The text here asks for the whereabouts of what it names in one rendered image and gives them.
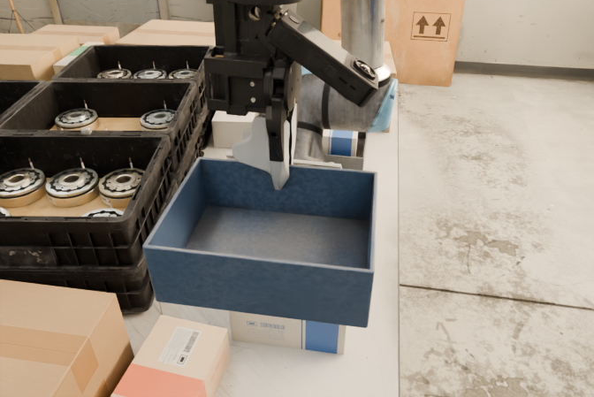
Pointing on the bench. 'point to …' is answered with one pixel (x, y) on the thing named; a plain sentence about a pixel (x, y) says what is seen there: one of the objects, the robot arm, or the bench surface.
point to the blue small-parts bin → (269, 242)
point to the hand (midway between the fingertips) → (285, 177)
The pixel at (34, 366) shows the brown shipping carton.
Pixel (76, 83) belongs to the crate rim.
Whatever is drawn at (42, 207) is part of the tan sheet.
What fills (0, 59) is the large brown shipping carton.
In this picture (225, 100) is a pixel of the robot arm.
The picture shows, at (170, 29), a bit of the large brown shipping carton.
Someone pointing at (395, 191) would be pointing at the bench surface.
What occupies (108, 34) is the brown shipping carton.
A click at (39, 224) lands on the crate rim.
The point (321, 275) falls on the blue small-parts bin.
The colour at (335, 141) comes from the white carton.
